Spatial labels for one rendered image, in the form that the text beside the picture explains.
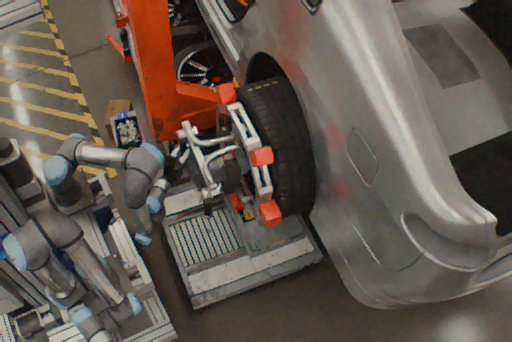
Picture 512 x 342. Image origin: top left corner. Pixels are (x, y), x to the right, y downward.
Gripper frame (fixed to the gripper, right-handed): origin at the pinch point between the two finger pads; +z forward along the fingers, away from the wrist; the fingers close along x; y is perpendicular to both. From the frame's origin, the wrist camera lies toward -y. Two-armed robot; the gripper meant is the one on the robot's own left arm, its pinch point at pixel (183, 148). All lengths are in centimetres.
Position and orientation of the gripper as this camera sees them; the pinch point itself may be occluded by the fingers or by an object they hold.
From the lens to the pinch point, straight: 231.9
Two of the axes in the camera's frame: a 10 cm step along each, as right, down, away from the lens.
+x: 9.3, 3.4, -1.7
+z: 3.8, -7.7, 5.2
